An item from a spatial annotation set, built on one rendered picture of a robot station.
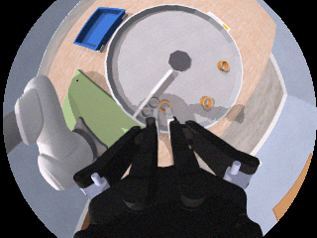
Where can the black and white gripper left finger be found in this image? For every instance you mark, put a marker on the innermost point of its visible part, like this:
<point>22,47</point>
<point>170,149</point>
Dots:
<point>113,163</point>

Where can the blue crate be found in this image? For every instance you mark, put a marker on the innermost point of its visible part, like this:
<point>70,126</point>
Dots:
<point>97,28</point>

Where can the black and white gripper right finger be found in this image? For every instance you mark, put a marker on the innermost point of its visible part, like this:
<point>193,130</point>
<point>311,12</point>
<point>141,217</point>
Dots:
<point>225,161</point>

